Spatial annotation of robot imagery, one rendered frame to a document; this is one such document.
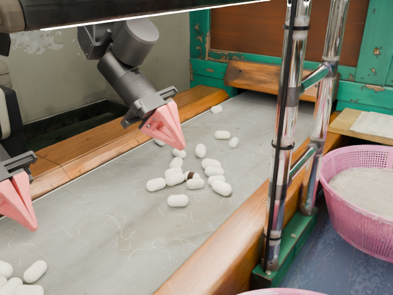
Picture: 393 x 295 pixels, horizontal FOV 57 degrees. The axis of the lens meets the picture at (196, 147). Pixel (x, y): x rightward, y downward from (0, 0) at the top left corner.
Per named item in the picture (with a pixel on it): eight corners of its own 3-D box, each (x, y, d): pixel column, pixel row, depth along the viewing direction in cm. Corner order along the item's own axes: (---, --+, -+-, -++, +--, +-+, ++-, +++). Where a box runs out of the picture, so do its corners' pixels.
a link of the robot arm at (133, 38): (116, 38, 70) (75, 35, 64) (142, -11, 62) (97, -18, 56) (142, 86, 66) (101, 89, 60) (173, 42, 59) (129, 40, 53)
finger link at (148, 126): (210, 128, 62) (176, 87, 63) (185, 143, 57) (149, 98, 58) (189, 148, 67) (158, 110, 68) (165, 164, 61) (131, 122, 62)
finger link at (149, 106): (202, 133, 60) (167, 91, 61) (176, 148, 55) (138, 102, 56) (182, 153, 65) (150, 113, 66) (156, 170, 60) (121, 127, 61)
